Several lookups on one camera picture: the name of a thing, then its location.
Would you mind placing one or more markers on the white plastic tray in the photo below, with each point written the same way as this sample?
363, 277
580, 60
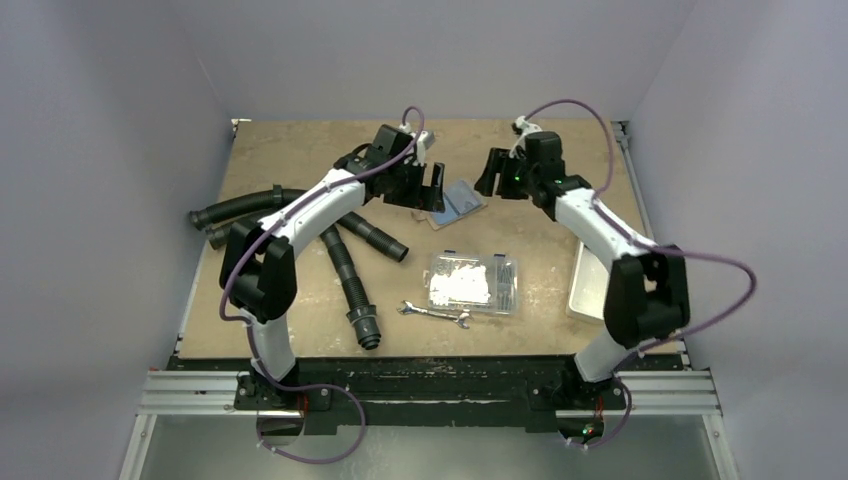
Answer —
588, 287

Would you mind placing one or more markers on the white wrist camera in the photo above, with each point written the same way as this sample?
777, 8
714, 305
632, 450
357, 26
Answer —
522, 127
417, 155

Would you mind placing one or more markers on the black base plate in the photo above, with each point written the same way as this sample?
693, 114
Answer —
526, 392

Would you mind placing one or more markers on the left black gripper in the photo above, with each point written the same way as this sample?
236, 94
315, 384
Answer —
427, 198

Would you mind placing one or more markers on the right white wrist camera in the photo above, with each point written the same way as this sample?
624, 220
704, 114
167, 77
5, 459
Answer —
522, 127

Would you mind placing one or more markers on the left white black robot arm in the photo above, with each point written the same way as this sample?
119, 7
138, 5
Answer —
258, 274

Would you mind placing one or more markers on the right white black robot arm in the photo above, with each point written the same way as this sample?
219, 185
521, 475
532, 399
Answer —
647, 293

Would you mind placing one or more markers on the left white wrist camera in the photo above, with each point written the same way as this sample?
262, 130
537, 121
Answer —
417, 155

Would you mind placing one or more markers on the aluminium frame rail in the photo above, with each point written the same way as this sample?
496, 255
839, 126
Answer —
213, 393

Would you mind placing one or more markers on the clear plastic screw box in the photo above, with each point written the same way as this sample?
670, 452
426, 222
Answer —
481, 284

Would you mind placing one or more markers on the black corrugated hose short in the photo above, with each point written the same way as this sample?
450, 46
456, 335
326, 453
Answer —
376, 238

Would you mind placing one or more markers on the silver open-end wrench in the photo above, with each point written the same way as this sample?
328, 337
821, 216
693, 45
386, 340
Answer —
460, 318

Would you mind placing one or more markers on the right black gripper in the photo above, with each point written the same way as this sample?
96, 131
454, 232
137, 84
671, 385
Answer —
502, 177

